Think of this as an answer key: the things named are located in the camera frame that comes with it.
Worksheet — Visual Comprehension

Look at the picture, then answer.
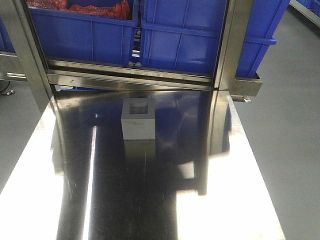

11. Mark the gray square base block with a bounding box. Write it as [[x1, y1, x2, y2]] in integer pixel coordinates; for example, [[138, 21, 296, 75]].
[[121, 98, 156, 140]]

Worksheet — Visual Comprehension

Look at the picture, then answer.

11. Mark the blue plastic bin right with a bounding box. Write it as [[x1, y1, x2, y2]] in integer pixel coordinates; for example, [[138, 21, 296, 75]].
[[140, 0, 289, 78]]

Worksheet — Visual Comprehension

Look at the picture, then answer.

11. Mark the blue plastic bin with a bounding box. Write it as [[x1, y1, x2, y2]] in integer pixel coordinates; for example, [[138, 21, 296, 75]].
[[140, 0, 289, 78], [29, 0, 140, 65]]

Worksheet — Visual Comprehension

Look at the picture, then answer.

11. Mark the blue plastic bin left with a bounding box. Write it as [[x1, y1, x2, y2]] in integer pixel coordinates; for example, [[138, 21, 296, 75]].
[[29, 0, 140, 65]]

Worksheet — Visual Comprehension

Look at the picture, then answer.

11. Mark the red mesh bag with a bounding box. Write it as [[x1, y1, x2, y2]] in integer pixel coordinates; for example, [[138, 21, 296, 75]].
[[26, 0, 131, 20]]

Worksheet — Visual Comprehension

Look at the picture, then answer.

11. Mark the stainless steel rack frame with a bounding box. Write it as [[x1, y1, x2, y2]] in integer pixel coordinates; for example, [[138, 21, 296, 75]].
[[0, 0, 263, 106]]

